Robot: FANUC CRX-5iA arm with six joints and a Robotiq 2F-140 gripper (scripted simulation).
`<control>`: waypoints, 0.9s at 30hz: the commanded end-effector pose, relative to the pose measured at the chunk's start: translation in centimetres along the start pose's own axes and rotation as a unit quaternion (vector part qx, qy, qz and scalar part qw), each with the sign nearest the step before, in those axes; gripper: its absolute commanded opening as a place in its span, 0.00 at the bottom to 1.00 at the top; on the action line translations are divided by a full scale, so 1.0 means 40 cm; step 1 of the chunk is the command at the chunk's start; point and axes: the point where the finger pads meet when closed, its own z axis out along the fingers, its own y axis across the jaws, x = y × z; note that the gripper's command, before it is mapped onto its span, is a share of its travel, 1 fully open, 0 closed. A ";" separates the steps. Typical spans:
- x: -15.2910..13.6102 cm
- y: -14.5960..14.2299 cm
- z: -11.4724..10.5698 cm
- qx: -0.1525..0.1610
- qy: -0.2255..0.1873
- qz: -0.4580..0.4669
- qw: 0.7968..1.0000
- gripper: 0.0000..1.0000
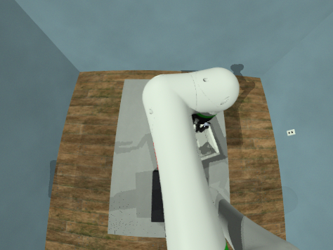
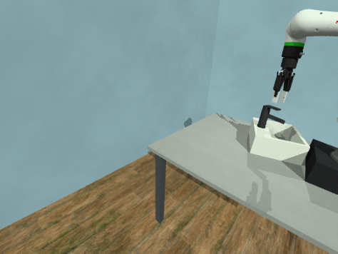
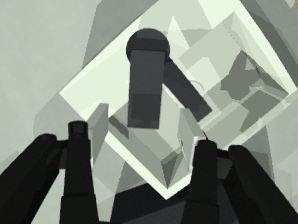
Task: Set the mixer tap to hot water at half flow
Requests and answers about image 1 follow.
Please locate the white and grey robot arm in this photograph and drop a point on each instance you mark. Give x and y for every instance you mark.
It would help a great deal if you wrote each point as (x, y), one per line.
(196, 216)

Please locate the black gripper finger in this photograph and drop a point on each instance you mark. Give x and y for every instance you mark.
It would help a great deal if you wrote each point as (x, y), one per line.
(205, 126)

